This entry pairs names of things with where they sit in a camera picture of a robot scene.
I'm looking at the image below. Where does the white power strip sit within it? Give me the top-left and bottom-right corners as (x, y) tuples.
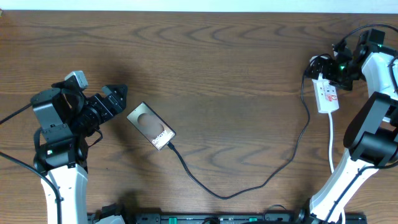
(312, 72), (339, 114)

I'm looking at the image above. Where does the white power strip cord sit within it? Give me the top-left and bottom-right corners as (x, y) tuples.
(327, 112), (346, 224)

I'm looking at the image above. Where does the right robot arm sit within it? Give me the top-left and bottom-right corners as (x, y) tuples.
(295, 24), (397, 223)

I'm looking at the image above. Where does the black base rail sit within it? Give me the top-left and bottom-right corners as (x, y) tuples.
(86, 212), (368, 224)

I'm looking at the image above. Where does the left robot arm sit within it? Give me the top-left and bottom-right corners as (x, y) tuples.
(30, 77), (127, 223)

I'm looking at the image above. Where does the black charger cable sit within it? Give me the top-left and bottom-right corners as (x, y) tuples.
(167, 53), (333, 201)

